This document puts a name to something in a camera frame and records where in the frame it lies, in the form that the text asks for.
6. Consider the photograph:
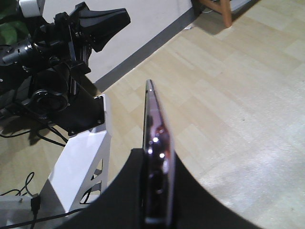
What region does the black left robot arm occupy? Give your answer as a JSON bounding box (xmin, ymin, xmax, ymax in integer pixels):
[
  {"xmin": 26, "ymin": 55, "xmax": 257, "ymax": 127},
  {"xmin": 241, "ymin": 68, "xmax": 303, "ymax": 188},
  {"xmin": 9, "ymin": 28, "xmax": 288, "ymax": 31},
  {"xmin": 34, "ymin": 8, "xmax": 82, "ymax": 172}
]
[{"xmin": 0, "ymin": 0, "xmax": 131, "ymax": 229}]

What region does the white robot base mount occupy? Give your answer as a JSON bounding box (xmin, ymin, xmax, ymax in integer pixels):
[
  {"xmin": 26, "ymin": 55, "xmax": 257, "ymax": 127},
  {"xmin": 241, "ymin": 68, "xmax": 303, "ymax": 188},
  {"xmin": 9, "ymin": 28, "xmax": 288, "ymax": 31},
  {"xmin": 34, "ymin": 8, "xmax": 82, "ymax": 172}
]
[{"xmin": 0, "ymin": 94, "xmax": 112, "ymax": 229}]

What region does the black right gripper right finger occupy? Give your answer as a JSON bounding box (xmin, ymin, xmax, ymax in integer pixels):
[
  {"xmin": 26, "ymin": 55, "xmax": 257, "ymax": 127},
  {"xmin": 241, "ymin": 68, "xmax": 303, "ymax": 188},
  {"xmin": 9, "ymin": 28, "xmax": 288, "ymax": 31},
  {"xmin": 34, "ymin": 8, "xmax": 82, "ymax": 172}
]
[{"xmin": 173, "ymin": 156, "xmax": 259, "ymax": 229}]

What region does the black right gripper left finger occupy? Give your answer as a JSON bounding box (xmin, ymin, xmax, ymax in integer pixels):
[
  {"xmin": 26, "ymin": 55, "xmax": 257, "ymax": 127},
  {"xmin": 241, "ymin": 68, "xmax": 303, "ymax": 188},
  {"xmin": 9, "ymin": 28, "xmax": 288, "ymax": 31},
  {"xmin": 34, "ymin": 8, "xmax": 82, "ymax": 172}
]
[{"xmin": 58, "ymin": 148, "xmax": 143, "ymax": 229}]

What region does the black smartphone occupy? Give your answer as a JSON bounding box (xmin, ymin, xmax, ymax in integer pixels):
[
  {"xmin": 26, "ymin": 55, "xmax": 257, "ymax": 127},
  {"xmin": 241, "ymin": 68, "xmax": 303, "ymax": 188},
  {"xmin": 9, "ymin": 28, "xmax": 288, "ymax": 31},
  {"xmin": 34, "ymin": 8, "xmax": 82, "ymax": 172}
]
[{"xmin": 142, "ymin": 80, "xmax": 176, "ymax": 229}]

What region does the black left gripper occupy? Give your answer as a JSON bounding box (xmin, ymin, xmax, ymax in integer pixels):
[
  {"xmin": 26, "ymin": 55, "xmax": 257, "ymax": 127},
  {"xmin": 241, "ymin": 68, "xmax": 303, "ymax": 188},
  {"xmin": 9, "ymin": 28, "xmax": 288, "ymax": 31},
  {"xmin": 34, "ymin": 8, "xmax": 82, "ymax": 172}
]
[{"xmin": 33, "ymin": 2, "xmax": 131, "ymax": 74}]

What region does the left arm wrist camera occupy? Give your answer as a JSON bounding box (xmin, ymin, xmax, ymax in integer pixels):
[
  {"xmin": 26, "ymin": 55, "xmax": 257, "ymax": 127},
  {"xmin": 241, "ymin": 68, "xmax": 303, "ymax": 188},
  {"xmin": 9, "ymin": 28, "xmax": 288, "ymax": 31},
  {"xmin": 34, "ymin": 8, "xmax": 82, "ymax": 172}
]
[{"xmin": 19, "ymin": 0, "xmax": 45, "ymax": 18}]

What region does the wooden table leg frame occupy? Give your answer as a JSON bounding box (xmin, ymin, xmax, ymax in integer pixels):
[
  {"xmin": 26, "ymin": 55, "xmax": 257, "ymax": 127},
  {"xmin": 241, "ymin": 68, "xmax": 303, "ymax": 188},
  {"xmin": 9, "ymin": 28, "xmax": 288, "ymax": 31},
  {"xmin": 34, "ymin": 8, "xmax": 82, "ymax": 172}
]
[{"xmin": 199, "ymin": 0, "xmax": 233, "ymax": 28}]

